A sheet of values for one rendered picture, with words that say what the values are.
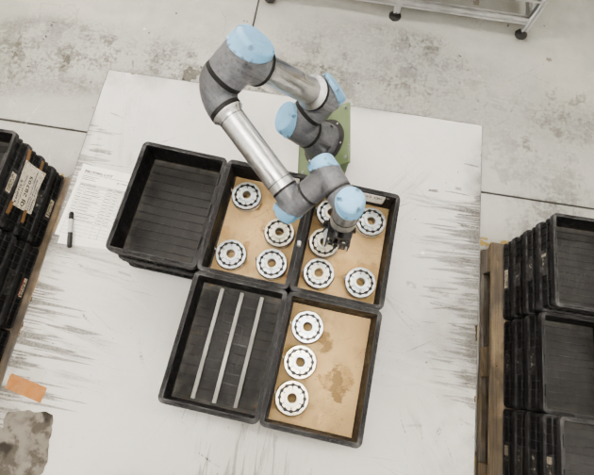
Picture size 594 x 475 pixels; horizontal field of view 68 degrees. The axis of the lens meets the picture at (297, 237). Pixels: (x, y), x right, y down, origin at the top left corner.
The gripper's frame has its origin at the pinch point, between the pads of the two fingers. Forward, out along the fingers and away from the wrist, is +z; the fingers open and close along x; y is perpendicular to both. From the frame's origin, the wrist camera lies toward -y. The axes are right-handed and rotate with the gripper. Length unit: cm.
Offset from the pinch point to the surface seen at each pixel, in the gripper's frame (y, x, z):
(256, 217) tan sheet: -4.9, -27.9, 11.5
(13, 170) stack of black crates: -15, -140, 42
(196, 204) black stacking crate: -5, -50, 12
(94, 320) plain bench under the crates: 40, -77, 24
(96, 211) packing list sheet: 1, -90, 24
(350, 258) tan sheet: 3.2, 6.8, 11.5
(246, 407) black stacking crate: 57, -17, 12
